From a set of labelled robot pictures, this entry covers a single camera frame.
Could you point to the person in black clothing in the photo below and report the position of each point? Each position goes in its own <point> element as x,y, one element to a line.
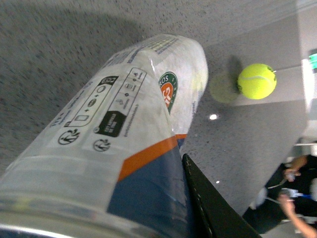
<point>301,176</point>

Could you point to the near-left yellow tennis ball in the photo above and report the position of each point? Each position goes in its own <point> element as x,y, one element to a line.
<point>257,81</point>

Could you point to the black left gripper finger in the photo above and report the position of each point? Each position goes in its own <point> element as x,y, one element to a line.
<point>214,217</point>

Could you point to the clear Wilson tennis ball can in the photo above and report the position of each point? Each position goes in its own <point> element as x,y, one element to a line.
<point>109,164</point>

